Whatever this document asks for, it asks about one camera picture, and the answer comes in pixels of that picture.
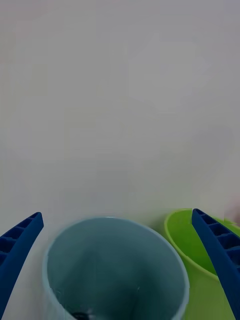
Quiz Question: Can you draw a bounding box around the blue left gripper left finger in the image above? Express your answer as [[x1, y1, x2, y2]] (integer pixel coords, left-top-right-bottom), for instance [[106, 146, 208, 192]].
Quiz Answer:
[[0, 211, 45, 318]]

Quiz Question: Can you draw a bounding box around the pale blue plastic bin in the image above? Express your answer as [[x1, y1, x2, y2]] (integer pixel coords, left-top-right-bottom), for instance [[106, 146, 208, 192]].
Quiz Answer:
[[41, 216, 190, 320]]

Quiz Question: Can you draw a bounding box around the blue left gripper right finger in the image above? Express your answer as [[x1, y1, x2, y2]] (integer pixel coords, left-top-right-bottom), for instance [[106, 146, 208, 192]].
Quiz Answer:
[[191, 207, 240, 320]]

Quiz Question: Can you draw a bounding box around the green plastic bin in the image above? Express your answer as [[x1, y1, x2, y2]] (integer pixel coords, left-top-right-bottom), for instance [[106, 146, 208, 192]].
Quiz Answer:
[[163, 208, 240, 320]]

